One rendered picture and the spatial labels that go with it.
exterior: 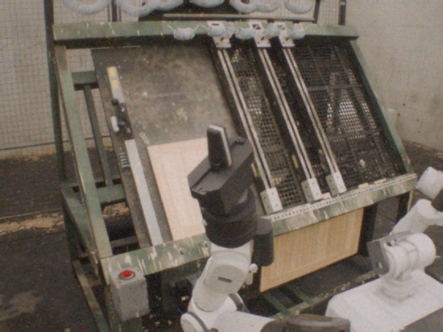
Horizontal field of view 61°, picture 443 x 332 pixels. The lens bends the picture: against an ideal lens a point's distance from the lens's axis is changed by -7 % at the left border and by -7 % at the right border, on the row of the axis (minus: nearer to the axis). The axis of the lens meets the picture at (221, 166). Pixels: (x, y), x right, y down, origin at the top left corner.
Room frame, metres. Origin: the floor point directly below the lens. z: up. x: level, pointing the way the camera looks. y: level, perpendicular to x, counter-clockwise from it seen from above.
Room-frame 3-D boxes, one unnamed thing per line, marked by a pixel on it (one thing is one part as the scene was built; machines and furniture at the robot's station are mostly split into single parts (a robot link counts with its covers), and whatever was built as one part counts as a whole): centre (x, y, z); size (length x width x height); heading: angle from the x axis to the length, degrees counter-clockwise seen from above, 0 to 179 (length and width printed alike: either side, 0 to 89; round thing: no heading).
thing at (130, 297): (1.31, 0.37, 0.84); 0.12 x 0.12 x 0.18; 30
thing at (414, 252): (0.62, -0.35, 1.44); 0.10 x 0.07 x 0.09; 115
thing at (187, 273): (1.59, 0.03, 0.69); 0.50 x 0.14 x 0.24; 120
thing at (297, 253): (2.34, -0.64, 0.53); 0.90 x 0.02 x 0.55; 120
